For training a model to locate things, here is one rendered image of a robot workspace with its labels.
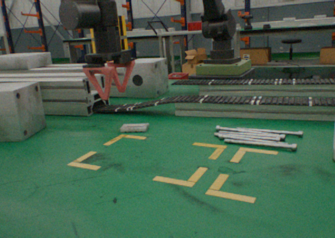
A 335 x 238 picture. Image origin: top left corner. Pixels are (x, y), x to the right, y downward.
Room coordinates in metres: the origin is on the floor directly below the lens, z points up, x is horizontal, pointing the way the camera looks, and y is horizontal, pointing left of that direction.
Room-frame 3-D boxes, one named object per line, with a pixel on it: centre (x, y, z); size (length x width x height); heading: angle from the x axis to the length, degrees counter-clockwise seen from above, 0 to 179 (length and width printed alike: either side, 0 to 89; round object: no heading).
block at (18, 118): (0.64, 0.31, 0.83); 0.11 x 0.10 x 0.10; 171
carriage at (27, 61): (1.09, 0.46, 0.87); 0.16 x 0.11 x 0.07; 68
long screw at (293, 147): (0.47, -0.14, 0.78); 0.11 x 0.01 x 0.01; 60
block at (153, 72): (0.93, 0.04, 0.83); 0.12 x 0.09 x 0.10; 158
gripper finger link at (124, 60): (0.77, 0.11, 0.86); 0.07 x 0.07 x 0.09; 68
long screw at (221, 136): (0.48, -0.13, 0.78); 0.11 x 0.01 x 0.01; 60
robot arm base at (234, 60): (1.24, -0.22, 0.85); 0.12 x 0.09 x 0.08; 53
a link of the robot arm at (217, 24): (1.22, -0.21, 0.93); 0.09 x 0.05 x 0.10; 146
